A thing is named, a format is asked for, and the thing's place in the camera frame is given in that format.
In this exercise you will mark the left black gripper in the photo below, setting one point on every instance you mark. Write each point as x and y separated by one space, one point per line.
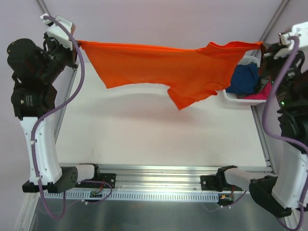
71 56

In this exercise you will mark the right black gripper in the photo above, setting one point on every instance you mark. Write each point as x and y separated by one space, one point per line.
266 57

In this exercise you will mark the orange t shirt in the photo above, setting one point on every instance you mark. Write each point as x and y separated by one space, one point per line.
192 75

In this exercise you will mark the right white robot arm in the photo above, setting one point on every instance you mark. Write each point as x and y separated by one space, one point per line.
282 193

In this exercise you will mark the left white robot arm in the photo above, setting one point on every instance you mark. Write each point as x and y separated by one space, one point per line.
45 170

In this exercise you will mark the white plastic laundry basket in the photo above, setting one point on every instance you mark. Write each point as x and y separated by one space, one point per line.
238 99

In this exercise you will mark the dark grey t shirt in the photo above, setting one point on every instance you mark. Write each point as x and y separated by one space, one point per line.
261 84

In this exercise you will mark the blue t shirt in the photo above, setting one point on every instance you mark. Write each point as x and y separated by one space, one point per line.
244 79

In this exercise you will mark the pink t shirt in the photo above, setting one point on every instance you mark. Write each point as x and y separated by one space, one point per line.
262 95

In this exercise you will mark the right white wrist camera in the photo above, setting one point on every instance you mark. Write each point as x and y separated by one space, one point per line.
294 36

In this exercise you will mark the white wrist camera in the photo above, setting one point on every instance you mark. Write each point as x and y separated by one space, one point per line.
57 33
294 36

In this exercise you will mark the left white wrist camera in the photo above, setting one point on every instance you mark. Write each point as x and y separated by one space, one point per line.
57 33

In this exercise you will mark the white slotted cable duct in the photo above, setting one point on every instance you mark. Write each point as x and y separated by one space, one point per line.
144 196

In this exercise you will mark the aluminium mounting rail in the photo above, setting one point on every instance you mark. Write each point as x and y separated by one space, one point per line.
155 178

